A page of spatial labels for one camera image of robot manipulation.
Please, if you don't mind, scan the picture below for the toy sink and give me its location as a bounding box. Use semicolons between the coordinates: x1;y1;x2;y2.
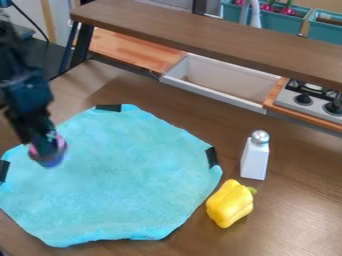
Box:
157;52;284;116

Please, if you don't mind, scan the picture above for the yellow toy pepper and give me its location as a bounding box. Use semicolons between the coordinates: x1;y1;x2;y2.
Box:
204;178;260;230

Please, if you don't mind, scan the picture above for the wooden shelf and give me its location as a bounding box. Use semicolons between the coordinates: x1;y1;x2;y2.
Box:
57;0;342;91

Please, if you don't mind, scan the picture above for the white salt shaker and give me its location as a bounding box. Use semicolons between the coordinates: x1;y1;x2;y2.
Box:
239;129;273;182

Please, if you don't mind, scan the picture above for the tap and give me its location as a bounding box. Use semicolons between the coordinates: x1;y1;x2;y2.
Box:
239;0;264;30

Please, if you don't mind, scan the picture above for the teal bin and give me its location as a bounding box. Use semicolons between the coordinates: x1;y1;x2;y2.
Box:
305;8;342;46
220;0;314;36

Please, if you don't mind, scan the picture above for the blue cloth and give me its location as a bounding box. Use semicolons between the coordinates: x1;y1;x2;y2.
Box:
0;103;225;249

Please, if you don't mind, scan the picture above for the toy stove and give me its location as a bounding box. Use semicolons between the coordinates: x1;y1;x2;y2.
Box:
272;78;342;126

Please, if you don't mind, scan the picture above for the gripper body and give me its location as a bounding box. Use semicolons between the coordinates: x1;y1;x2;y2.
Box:
2;108;61;152

